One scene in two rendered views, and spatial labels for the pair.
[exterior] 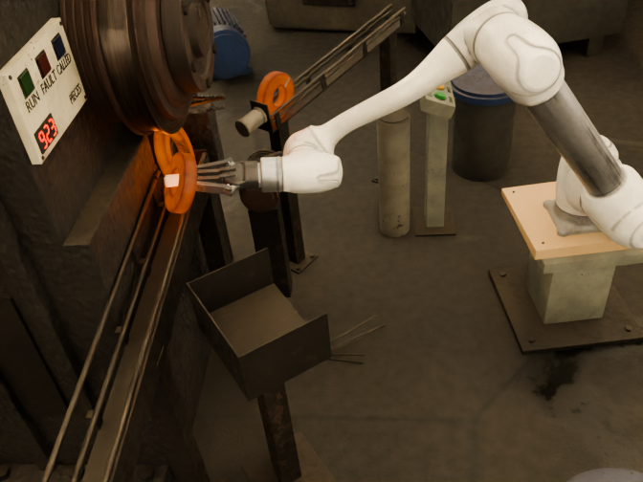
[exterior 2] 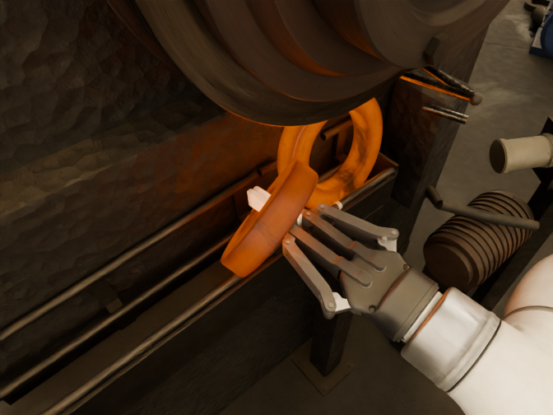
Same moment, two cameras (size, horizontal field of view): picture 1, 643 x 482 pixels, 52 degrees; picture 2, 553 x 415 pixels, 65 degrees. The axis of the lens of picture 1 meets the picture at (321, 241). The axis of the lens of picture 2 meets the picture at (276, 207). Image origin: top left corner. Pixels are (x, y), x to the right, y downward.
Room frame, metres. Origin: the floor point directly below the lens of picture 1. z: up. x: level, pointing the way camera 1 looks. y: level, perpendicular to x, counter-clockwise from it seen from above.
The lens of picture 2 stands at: (1.18, 0.10, 1.17)
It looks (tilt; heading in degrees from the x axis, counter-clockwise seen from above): 48 degrees down; 43
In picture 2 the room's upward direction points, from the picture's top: straight up
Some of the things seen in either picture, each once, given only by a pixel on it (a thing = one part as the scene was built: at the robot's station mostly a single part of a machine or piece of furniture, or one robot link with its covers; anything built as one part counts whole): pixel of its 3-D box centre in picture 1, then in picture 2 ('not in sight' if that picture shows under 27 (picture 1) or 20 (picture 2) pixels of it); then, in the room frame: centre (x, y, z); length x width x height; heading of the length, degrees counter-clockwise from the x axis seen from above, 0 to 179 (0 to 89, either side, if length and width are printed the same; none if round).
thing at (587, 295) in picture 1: (567, 272); not in sight; (1.59, -0.80, 0.16); 0.40 x 0.40 x 0.31; 1
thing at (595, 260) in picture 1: (576, 230); not in sight; (1.59, -0.80, 0.33); 0.32 x 0.32 x 0.04; 1
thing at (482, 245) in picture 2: (270, 227); (448, 290); (1.85, 0.17, 0.27); 0.22 x 0.13 x 0.53; 173
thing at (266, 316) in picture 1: (275, 402); not in sight; (1.03, 0.15, 0.36); 0.26 x 0.20 x 0.72; 28
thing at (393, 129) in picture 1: (393, 175); not in sight; (2.11, -0.30, 0.26); 0.12 x 0.12 x 0.52
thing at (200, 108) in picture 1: (201, 142); (415, 140); (1.78, 0.33, 0.68); 0.11 x 0.08 x 0.24; 83
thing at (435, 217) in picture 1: (435, 157); not in sight; (2.13, -0.47, 0.31); 0.24 x 0.16 x 0.62; 173
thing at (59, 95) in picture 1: (47, 88); not in sight; (1.22, 0.50, 1.15); 0.26 x 0.02 x 0.18; 173
